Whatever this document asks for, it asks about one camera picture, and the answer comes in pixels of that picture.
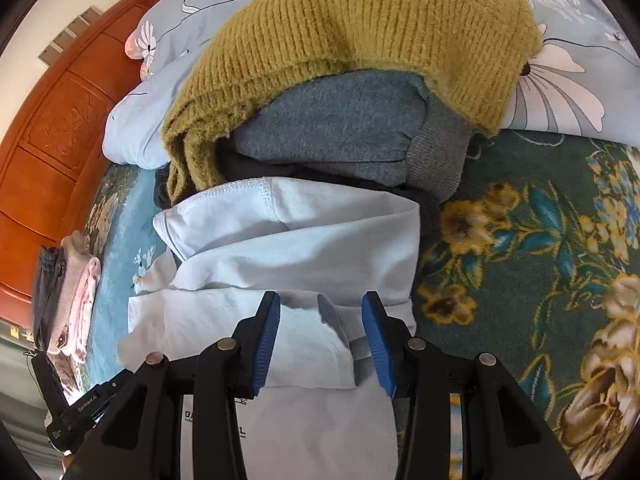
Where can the folded dark grey pants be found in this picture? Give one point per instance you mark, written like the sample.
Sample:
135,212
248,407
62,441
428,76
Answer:
47,285

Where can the grey blue knit sweater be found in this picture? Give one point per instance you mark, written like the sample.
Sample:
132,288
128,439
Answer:
340,120

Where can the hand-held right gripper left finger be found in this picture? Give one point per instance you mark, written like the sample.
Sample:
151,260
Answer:
265,345

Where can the wooden headboard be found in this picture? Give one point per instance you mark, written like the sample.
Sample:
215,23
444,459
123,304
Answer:
60,135

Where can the folded pink garment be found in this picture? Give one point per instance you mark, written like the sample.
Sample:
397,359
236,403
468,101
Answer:
80,290

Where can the light blue sweatshirt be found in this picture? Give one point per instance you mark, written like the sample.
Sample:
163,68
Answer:
300,255

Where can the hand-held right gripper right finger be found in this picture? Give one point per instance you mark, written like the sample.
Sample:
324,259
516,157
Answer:
377,345

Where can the olive green knit sweater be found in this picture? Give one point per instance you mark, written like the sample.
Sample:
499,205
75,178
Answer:
350,15

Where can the blue floral duvet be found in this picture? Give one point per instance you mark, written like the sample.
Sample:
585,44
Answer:
575,25

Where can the dark grey garment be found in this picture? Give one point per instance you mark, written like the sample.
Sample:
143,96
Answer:
426,212

